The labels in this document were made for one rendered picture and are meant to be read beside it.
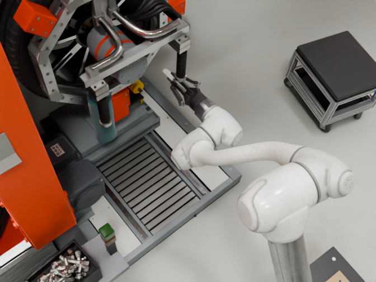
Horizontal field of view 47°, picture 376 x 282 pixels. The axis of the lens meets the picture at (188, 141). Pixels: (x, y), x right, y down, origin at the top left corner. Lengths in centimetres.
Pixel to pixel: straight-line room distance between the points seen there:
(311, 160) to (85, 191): 98
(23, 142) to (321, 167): 76
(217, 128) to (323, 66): 96
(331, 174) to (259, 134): 133
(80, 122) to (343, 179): 140
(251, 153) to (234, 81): 129
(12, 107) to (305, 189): 73
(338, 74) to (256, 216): 143
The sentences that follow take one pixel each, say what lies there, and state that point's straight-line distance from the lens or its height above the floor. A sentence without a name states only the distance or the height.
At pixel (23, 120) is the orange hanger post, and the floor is 119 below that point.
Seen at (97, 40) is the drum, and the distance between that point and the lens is 160.
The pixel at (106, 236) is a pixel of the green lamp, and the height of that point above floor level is 66.
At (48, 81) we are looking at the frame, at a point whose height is 84.
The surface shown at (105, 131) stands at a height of 57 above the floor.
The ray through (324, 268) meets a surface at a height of 30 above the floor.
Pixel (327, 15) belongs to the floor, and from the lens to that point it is 328.
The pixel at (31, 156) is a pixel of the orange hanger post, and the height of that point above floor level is 104.
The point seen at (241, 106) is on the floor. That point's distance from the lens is 257.
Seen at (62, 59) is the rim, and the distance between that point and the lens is 172.
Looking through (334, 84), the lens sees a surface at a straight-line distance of 237.
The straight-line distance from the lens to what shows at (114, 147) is 220.
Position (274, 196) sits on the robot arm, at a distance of 112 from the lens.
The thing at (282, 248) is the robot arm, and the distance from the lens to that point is 123.
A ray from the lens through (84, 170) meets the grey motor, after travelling 186.
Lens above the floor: 202
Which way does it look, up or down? 57 degrees down
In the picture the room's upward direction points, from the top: 6 degrees clockwise
